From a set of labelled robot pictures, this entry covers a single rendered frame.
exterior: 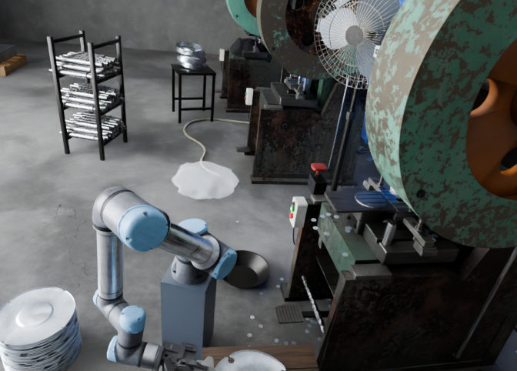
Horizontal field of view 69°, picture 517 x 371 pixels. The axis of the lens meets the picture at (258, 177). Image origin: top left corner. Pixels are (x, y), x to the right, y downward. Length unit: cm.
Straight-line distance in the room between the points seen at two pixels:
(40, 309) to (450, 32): 170
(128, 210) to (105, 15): 705
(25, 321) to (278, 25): 205
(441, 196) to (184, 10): 710
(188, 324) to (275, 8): 186
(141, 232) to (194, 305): 63
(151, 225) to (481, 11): 86
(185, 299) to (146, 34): 673
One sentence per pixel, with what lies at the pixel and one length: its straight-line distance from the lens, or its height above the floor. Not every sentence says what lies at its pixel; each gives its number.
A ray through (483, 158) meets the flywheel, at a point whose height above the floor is 116.
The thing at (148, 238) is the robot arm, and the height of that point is 89.
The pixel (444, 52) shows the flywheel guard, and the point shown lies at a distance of 86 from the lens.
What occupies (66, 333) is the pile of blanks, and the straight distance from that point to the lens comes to 180.
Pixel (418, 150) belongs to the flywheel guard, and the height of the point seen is 121.
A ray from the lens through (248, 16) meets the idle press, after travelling 427.
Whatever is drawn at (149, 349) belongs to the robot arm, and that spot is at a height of 45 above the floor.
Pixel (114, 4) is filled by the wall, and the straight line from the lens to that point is 789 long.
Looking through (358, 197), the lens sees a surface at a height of 78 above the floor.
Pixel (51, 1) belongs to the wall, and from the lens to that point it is 813.
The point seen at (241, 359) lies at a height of 38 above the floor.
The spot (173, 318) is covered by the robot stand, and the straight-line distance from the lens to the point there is 166.
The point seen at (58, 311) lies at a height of 23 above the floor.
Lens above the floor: 152
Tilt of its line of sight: 28 degrees down
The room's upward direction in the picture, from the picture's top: 7 degrees clockwise
